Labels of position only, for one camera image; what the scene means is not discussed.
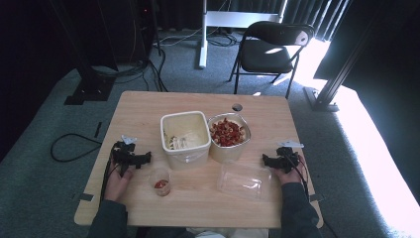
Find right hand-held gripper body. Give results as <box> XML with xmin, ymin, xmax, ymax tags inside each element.
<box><xmin>275</xmin><ymin>140</ymin><xmax>305</xmax><ymax>175</ymax></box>

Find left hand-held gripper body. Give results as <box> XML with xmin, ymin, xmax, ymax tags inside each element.
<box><xmin>110</xmin><ymin>134</ymin><xmax>144</xmax><ymax>177</ymax></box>

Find person's right hand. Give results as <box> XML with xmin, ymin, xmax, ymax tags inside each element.
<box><xmin>271</xmin><ymin>154</ymin><xmax>309</xmax><ymax>186</ymax></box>

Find person's left hand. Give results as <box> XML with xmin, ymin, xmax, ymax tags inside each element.
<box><xmin>104</xmin><ymin>159</ymin><xmax>137</xmax><ymax>203</ymax></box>

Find clear plastic lid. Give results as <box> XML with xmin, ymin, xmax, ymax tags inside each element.
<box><xmin>216</xmin><ymin>159</ymin><xmax>273</xmax><ymax>202</ymax></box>

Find small clear cup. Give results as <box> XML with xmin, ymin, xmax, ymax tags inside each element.
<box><xmin>150</xmin><ymin>167</ymin><xmax>172</xmax><ymax>198</ymax></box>

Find clear bowl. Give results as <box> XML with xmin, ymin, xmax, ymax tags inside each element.
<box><xmin>207</xmin><ymin>112</ymin><xmax>253</xmax><ymax>164</ymax></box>

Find cream square plastic tub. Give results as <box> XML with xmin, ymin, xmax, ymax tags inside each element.
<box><xmin>159</xmin><ymin>110</ymin><xmax>213</xmax><ymax>172</ymax></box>

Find red and white snack pieces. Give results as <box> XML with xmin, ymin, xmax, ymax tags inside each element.
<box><xmin>209</xmin><ymin>117</ymin><xmax>248</xmax><ymax>148</ymax></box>

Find person's light clothing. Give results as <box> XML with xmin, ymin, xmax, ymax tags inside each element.
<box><xmin>185</xmin><ymin>227</ymin><xmax>270</xmax><ymax>238</ymax></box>

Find black aluminium profile stand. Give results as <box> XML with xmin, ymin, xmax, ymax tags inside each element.
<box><xmin>302</xmin><ymin>9</ymin><xmax>390</xmax><ymax>113</ymax></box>

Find black folding chair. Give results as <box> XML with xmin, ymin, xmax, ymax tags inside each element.
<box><xmin>228</xmin><ymin>20</ymin><xmax>316</xmax><ymax>100</ymax></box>

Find dark curtain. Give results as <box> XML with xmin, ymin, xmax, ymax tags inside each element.
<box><xmin>282</xmin><ymin>0</ymin><xmax>420</xmax><ymax>110</ymax></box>

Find right hand-held gripper cable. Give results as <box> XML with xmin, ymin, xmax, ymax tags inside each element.
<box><xmin>285</xmin><ymin>152</ymin><xmax>311</xmax><ymax>200</ymax></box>

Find hand-held gripper cable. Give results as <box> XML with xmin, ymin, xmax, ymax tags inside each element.
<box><xmin>98</xmin><ymin>158</ymin><xmax>117</xmax><ymax>208</ymax></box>
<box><xmin>285</xmin><ymin>152</ymin><xmax>311</xmax><ymax>200</ymax></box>

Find left hand-held gripper cable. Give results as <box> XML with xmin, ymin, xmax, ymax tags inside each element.
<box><xmin>98</xmin><ymin>158</ymin><xmax>117</xmax><ymax>208</ymax></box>

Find black cable loop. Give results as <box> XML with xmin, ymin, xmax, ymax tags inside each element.
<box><xmin>50</xmin><ymin>133</ymin><xmax>104</xmax><ymax>164</ymax></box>

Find black stand with base plate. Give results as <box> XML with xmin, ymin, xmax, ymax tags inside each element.
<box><xmin>49</xmin><ymin>0</ymin><xmax>119</xmax><ymax>106</ymax></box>

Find bundle of black floor cables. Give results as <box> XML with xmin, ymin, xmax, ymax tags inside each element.
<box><xmin>91</xmin><ymin>46</ymin><xmax>170</xmax><ymax>93</ymax></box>

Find white floor cable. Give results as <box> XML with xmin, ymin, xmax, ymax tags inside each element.
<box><xmin>153</xmin><ymin>27</ymin><xmax>204</xmax><ymax>48</ymax></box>

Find white desk frame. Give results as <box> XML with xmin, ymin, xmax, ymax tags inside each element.
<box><xmin>198</xmin><ymin>0</ymin><xmax>288</xmax><ymax>69</ymax></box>

